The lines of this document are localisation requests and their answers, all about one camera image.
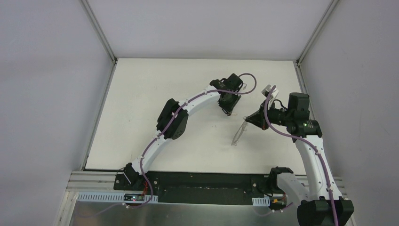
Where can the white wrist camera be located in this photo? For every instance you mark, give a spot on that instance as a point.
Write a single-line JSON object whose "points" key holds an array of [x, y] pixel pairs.
{"points": [[243, 87], [270, 92]]}

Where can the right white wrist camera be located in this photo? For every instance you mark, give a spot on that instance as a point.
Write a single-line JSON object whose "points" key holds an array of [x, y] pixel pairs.
{"points": [[270, 92]]}

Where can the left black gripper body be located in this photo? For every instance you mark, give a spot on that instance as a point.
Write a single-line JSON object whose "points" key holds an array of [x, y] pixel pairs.
{"points": [[227, 103]]}

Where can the right white cable duct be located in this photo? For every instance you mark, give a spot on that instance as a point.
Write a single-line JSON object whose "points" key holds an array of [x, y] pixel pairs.
{"points": [[261, 201]]}

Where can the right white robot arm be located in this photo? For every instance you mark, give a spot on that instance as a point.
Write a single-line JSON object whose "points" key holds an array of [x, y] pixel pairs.
{"points": [[321, 203]]}

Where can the white cable duct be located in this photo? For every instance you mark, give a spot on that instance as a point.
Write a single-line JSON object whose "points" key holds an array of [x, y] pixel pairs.
{"points": [[116, 197], [261, 201]]}

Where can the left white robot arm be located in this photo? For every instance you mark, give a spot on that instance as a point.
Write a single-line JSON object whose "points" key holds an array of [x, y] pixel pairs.
{"points": [[172, 121]]}

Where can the left white cable duct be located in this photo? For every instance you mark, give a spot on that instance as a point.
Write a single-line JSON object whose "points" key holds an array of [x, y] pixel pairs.
{"points": [[116, 197]]}

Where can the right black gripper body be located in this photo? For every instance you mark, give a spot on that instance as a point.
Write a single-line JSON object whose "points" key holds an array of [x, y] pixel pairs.
{"points": [[261, 118]]}

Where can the aluminium frame rail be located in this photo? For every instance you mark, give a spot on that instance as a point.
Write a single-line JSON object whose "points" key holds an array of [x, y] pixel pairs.
{"points": [[91, 181]]}

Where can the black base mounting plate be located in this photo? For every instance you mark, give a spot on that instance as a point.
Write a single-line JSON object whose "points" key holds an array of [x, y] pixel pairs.
{"points": [[203, 188]]}

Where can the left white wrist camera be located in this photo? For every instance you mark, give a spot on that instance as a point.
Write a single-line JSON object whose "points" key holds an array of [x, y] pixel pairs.
{"points": [[243, 87]]}

